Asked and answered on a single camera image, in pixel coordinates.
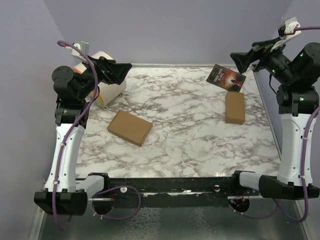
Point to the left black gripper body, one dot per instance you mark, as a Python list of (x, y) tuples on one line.
[(103, 75)]

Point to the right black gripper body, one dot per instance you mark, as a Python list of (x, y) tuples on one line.
[(275, 61)]

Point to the brown cardboard box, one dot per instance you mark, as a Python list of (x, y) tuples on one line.
[(130, 128)]

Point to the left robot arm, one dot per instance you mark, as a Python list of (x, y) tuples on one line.
[(61, 193)]

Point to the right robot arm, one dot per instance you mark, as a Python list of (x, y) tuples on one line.
[(298, 101)]

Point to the small folded cardboard box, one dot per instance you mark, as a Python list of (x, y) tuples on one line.
[(235, 108)]

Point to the dark book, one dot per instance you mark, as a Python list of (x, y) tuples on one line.
[(226, 78)]

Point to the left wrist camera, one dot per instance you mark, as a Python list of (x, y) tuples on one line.
[(83, 46)]

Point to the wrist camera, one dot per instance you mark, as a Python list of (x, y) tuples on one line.
[(286, 32), (83, 46)]

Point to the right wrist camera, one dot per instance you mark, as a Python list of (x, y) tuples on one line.
[(286, 32)]

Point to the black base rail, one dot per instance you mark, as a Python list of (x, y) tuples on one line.
[(170, 192)]

